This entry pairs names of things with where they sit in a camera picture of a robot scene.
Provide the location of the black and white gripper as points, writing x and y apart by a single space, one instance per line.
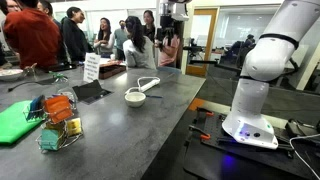
171 11

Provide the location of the blue pen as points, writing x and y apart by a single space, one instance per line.
152 96

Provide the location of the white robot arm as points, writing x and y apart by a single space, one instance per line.
264 63

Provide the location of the white ceramic bowl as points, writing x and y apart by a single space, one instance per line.
135 99

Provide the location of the person in pink shirt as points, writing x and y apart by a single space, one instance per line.
168 50

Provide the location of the wooden door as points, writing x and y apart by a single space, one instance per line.
201 36

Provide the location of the person in grey shirt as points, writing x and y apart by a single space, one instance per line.
138 48

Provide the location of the person in green sweater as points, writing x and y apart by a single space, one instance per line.
120 36

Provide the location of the person in white top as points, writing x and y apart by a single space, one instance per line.
104 41

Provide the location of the dark wooden box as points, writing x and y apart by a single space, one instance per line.
109 71

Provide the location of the white paper sign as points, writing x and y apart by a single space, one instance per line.
91 67

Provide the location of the person in black jacket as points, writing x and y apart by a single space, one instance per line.
74 38

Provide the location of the person in red sweater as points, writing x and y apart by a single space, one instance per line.
33 35

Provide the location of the white plate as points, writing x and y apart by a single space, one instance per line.
10 74

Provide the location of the green cloth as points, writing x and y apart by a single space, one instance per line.
13 123

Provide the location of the orange handled clamp rear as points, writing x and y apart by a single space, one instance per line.
207 112

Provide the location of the orange handled clamp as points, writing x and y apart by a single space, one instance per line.
203 134
207 112

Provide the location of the orange handled clamp front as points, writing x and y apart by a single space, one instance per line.
203 134

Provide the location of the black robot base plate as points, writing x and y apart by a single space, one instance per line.
222 158

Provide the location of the wire rack with tea bags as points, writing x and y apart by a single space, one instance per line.
60 127

